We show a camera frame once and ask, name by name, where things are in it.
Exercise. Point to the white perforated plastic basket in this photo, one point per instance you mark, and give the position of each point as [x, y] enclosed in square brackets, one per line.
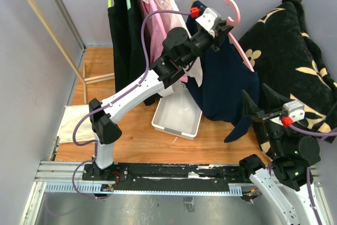
[178, 114]

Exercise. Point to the black t shirt far left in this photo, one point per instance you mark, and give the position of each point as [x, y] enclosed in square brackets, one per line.
[118, 20]

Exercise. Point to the black floral plush blanket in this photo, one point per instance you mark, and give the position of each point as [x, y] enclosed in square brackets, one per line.
[289, 62]

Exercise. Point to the white t shirt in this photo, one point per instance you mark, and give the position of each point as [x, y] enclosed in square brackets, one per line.
[171, 21]

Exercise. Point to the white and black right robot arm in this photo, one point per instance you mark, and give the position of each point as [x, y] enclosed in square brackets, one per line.
[288, 184]

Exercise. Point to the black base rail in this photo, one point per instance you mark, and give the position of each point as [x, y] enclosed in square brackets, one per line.
[158, 177]

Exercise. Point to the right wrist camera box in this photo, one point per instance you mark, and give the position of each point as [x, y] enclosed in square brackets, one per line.
[293, 112]

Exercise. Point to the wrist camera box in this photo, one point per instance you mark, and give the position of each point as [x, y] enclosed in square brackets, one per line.
[293, 112]
[207, 15]

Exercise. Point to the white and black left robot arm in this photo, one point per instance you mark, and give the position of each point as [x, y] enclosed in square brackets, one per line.
[179, 51]

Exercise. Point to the folded cream cloth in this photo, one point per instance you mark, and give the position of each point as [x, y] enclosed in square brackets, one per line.
[72, 115]

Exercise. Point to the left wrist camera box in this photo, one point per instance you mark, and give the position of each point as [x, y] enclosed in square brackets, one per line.
[207, 15]

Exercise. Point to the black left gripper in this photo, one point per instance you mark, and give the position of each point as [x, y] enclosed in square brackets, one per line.
[221, 32]

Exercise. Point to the black t shirt with print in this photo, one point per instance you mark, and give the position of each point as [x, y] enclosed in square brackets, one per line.
[137, 62]

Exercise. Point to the pink t shirt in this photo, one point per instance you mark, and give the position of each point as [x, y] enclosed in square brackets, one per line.
[155, 29]

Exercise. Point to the navy blue t shirt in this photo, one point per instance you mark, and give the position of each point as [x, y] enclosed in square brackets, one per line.
[219, 96]

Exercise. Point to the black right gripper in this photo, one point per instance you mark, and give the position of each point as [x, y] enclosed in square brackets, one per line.
[249, 107]

